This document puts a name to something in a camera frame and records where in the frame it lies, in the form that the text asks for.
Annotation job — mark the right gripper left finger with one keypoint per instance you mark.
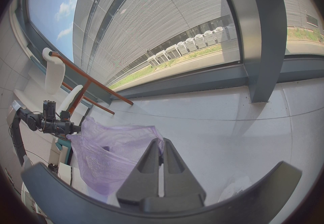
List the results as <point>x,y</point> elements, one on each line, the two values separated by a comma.
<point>145,177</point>

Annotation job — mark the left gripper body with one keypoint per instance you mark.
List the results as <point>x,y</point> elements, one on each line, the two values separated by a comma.
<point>63,127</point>

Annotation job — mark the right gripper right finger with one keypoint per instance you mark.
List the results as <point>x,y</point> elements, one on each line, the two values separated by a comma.
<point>177,180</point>

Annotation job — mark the purple plastic bag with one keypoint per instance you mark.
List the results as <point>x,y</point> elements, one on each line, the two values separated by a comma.
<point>106,152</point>

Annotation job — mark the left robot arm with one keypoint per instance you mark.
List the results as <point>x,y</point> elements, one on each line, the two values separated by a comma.
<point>33,121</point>

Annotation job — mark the wooden chair with white cushions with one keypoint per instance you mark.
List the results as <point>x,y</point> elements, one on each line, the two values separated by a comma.
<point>54,73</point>

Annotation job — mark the window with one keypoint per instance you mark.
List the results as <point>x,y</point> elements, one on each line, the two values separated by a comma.
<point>265,40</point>

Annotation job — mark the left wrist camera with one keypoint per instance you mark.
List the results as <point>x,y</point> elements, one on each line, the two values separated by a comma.
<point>65,115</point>

